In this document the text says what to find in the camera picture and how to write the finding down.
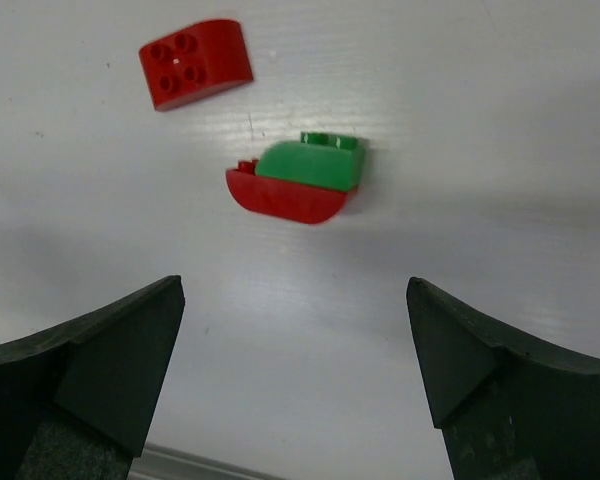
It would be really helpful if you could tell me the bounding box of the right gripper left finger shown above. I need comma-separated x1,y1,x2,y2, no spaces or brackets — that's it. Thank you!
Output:
0,275,185,479

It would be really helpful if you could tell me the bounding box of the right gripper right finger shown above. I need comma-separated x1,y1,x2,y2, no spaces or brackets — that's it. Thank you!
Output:
406,277,600,479

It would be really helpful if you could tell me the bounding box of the red and green round lego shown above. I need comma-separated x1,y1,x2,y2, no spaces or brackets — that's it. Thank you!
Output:
225,159,358,225

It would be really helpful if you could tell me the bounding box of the green rounded lego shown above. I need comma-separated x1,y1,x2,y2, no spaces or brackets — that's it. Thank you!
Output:
255,131,366,192

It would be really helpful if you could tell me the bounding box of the red curved lego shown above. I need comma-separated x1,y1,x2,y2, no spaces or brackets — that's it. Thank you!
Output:
138,19,254,112

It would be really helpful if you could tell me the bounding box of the aluminium rail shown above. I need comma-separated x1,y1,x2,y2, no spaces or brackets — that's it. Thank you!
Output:
128,444,281,480

